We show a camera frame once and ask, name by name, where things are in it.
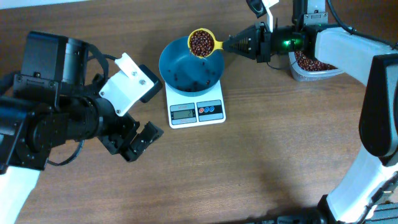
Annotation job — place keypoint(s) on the red beans pile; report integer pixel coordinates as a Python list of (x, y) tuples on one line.
[(310, 65)]

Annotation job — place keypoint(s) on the clear plastic bean container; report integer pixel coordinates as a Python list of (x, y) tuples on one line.
[(302, 75)]

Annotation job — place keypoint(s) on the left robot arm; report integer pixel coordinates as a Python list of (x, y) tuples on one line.
[(64, 92)]

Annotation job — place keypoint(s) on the blue plastic bowl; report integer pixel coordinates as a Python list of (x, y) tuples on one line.
[(186, 73)]

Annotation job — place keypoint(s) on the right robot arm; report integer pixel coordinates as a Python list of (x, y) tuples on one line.
[(361, 197)]

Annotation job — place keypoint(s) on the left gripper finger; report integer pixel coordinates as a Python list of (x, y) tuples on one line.
[(135, 149), (149, 134)]

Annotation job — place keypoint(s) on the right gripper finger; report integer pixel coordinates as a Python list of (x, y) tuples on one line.
[(240, 49), (242, 39)]

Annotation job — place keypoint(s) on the white digital kitchen scale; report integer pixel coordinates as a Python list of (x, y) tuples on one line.
[(190, 111)]

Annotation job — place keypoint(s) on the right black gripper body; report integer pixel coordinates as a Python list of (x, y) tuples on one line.
[(262, 42)]

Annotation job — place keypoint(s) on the yellow measuring scoop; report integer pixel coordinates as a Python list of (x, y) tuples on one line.
[(202, 43)]

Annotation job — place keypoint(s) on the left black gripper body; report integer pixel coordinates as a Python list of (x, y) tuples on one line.
[(123, 137)]

